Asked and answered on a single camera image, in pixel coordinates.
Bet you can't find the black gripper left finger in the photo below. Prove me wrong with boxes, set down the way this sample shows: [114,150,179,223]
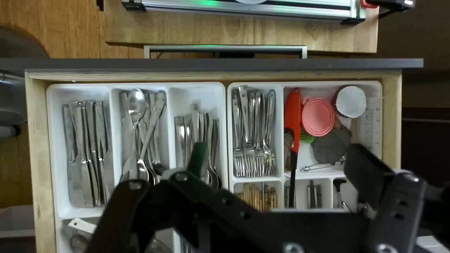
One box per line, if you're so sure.
[86,170,371,253]

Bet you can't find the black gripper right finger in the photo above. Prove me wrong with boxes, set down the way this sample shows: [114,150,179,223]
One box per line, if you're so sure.
[345,141,428,253]

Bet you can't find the small black utensil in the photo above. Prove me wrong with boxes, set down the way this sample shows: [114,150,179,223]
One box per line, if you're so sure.
[333,177,350,209]

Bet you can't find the small steel fork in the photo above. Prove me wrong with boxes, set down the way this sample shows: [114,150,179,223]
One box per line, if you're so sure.
[173,113,189,170]
[203,111,222,188]

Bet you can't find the small metal utensil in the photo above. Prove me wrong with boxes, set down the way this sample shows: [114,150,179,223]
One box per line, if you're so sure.
[307,181,324,209]

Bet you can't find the steel table fork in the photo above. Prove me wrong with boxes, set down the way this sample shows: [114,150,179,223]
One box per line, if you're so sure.
[245,88,263,177]
[231,85,250,177]
[259,88,279,177]

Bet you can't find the grey round trivet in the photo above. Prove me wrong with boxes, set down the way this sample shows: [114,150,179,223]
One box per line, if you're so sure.
[311,122,353,165]

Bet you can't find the wooden drawer with dark front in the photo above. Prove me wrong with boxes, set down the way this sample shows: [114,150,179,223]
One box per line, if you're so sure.
[0,45,425,253]

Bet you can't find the small green item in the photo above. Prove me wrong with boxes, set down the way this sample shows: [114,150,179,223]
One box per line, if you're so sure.
[300,130,317,144]

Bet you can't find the white round lid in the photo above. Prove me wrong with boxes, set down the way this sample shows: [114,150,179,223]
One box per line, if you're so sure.
[333,84,369,119]

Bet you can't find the pink round lid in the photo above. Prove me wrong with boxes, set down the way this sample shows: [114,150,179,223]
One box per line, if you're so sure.
[301,95,338,137]

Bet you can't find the steel table knife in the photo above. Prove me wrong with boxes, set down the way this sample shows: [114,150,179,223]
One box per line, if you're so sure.
[96,101,115,205]
[85,99,106,208]
[75,99,96,208]

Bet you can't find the white cutlery tray with knives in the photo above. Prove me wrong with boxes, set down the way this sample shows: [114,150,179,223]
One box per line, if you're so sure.
[45,81,229,253]

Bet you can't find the red stick lighter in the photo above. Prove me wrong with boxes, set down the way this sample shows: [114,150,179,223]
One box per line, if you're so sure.
[283,87,304,208]

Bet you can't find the large steel spoon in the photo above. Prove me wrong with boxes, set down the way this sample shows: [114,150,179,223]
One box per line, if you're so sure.
[125,88,149,181]

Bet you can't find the white cutlery tray with lighter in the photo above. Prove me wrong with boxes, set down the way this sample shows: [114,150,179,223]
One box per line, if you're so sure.
[227,80,384,212]

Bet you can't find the wooden mounting board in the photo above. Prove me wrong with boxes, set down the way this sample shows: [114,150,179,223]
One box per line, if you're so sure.
[103,0,381,54]

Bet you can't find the grey round object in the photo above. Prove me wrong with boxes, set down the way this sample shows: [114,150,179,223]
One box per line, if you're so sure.
[0,26,51,139]

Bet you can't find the wooden handled utensils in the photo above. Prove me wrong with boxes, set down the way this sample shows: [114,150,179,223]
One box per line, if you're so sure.
[236,182,279,210]

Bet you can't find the green handled tool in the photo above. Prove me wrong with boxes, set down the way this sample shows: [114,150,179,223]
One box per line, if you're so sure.
[187,140,210,179]

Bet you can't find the thin metal wire tool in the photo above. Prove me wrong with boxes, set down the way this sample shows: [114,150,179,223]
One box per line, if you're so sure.
[300,158,346,172]

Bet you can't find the aluminium rail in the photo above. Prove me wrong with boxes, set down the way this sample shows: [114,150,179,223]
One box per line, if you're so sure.
[123,0,369,23]

